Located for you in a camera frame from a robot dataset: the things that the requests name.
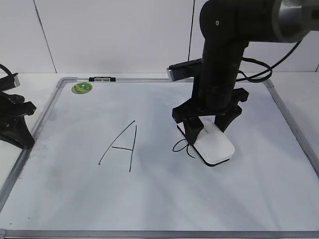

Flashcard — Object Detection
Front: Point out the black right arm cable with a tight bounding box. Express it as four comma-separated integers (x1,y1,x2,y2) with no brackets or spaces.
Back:
235,39,304,83

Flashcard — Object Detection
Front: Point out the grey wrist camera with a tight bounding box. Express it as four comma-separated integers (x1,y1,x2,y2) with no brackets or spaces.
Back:
0,73,20,91
166,58,201,82

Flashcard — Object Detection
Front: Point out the round green magnet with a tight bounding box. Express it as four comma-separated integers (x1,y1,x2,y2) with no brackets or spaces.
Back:
71,82,93,95

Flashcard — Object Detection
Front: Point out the white board with grey frame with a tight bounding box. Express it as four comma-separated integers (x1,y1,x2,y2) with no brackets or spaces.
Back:
0,78,319,239

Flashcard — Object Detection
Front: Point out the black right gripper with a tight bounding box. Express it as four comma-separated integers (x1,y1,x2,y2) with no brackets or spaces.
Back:
172,88,249,145

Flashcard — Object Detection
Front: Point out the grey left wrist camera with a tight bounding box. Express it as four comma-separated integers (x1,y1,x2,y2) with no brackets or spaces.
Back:
0,73,20,91

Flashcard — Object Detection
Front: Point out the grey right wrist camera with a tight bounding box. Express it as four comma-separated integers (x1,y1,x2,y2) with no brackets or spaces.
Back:
166,58,201,82

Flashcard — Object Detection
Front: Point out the white whiteboard eraser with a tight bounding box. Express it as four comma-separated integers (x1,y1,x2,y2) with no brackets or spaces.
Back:
184,118,235,167

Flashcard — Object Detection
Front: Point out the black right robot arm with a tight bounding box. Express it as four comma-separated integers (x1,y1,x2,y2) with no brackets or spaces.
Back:
167,0,319,145

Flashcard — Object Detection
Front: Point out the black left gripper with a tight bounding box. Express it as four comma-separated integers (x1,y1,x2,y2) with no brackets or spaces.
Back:
0,92,36,149

